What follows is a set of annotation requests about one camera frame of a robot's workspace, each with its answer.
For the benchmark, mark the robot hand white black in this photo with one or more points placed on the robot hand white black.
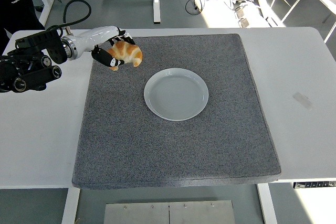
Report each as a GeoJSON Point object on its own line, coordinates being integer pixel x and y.
{"type": "Point", "coordinates": [94, 36]}

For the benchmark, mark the golden croissant bread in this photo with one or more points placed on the golden croissant bread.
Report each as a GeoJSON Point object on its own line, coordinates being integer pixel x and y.
{"type": "Point", "coordinates": [128, 52]}

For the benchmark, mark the pale grey round plate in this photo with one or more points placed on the pale grey round plate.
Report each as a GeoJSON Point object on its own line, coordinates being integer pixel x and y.
{"type": "Point", "coordinates": [176, 95]}

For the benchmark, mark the grey metal plate with screws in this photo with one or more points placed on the grey metal plate with screws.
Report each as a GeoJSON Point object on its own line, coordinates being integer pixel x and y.
{"type": "Point", "coordinates": [168, 213]}

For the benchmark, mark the person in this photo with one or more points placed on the person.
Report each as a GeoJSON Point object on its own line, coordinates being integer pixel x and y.
{"type": "Point", "coordinates": [15, 11]}

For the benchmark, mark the grey speckled mat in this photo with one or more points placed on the grey speckled mat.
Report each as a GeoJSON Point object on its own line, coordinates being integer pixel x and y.
{"type": "Point", "coordinates": [170, 150]}

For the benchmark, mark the clear tape piece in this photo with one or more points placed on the clear tape piece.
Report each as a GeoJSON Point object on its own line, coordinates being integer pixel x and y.
{"type": "Point", "coordinates": [303, 100]}

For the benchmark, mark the white table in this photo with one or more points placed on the white table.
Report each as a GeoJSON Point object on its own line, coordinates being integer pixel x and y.
{"type": "Point", "coordinates": [296, 142]}

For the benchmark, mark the table height control panel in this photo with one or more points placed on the table height control panel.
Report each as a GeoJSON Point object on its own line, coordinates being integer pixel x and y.
{"type": "Point", "coordinates": [315, 184]}

